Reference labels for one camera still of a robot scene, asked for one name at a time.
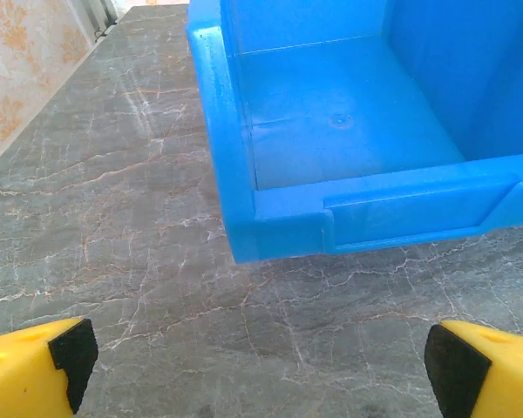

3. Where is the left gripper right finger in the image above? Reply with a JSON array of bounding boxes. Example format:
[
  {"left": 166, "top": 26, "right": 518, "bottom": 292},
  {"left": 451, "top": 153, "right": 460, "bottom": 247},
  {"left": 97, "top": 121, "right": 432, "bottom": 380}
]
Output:
[{"left": 424, "top": 320, "right": 523, "bottom": 418}]

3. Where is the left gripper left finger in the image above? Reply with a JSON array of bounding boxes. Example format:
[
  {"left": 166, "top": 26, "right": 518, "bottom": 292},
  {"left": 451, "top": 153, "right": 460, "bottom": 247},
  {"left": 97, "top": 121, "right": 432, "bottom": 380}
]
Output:
[{"left": 0, "top": 317, "right": 99, "bottom": 418}]

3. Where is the blue plastic storage bin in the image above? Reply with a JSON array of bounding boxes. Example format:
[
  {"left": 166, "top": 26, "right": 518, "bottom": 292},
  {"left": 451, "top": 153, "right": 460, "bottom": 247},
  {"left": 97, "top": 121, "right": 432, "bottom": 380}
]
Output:
[{"left": 184, "top": 0, "right": 523, "bottom": 265}]

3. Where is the aluminium frame post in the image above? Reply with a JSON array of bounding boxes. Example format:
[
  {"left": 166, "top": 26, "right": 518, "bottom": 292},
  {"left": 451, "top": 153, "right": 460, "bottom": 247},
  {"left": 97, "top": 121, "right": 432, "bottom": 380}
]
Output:
[{"left": 81, "top": 0, "right": 119, "bottom": 44}]

